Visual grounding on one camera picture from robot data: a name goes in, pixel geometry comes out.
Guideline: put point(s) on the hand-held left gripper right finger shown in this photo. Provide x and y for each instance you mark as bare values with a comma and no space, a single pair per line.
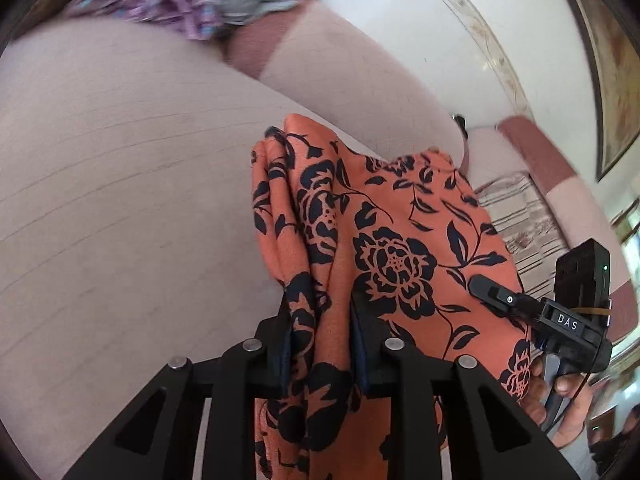
361,355

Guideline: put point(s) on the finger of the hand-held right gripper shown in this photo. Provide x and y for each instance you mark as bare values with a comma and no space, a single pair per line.
495,294

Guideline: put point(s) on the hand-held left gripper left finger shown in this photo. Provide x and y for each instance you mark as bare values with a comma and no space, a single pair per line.
281,355

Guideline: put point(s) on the orange black floral garment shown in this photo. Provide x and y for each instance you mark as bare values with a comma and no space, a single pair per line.
400,240

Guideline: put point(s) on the person's right hand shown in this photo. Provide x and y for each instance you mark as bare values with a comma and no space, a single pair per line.
572,405

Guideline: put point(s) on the striped beige cushion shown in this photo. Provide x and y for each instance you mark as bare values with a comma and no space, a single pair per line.
525,230

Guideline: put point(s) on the pink fabric sofa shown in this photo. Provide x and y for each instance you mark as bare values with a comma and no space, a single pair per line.
125,185

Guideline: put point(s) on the purple floral cloth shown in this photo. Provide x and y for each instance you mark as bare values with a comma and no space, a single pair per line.
165,7

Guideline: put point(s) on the framed wall picture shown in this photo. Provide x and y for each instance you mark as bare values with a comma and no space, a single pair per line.
615,70

